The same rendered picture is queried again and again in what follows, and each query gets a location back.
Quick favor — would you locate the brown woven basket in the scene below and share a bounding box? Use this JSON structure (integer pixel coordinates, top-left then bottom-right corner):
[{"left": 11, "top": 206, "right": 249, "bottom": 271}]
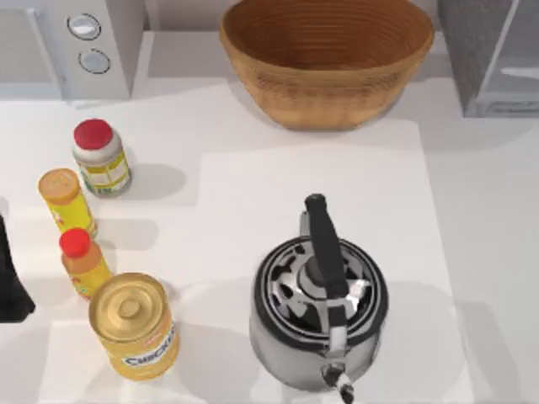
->
[{"left": 218, "top": 0, "right": 435, "bottom": 130}]

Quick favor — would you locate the red-lidded white jar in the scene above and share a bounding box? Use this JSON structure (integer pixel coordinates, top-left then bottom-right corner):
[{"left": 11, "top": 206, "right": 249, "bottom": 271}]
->
[{"left": 72, "top": 119, "right": 132, "bottom": 198}]

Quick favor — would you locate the yellow can with gold lid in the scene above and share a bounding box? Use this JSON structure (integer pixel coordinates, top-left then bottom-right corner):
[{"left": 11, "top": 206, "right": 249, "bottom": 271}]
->
[{"left": 88, "top": 272, "right": 179, "bottom": 370}]

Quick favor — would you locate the orange bottle with red cap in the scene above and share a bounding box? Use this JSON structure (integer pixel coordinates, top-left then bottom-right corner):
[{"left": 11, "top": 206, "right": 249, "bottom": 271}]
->
[{"left": 58, "top": 227, "right": 113, "bottom": 301}]

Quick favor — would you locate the yellow bottle with orange cap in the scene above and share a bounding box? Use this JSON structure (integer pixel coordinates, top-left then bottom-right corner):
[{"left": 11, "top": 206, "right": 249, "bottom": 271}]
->
[{"left": 37, "top": 167, "right": 99, "bottom": 239}]

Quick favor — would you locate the microwave knob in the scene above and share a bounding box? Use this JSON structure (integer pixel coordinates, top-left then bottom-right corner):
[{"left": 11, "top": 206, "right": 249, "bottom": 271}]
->
[
  {"left": 67, "top": 13, "right": 103, "bottom": 41},
  {"left": 77, "top": 48, "right": 113, "bottom": 76}
]

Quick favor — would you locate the pale microwave oven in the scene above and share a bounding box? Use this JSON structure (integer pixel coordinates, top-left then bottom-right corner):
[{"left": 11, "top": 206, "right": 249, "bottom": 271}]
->
[{"left": 0, "top": 0, "right": 149, "bottom": 101}]

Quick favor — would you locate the silver kettle with black handle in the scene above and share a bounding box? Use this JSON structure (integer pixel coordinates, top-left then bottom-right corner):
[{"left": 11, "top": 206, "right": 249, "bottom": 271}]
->
[{"left": 248, "top": 193, "right": 389, "bottom": 404}]

